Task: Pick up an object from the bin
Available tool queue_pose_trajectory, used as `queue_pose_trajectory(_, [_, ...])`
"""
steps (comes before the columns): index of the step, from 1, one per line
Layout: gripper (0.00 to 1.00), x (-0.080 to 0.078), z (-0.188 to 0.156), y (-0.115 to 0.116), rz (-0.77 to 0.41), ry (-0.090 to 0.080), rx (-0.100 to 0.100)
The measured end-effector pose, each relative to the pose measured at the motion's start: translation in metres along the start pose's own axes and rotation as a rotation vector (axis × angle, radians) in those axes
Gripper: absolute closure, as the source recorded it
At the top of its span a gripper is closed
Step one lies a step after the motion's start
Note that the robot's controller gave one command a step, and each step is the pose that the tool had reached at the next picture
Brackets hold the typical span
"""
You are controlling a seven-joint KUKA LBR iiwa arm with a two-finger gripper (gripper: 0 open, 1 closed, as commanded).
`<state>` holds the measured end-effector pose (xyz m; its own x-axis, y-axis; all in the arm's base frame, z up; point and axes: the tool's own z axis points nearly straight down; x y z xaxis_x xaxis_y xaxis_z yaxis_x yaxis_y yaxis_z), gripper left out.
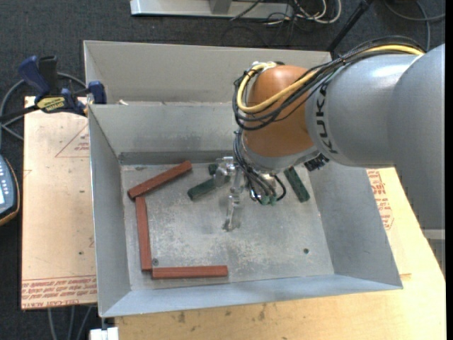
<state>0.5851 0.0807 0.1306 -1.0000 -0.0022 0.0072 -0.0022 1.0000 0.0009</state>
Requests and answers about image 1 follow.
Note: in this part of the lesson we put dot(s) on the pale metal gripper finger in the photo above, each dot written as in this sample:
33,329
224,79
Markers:
229,215
239,207

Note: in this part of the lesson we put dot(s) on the dark green flat block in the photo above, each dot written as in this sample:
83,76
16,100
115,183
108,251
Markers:
201,189
212,169
296,185

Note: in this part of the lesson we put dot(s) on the grey metal bin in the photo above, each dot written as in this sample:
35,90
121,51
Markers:
247,239

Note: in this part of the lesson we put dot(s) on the red-brown flat block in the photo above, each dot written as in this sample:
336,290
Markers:
189,272
143,234
160,180

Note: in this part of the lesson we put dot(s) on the brown cardboard board red print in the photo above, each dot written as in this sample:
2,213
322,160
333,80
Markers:
56,204

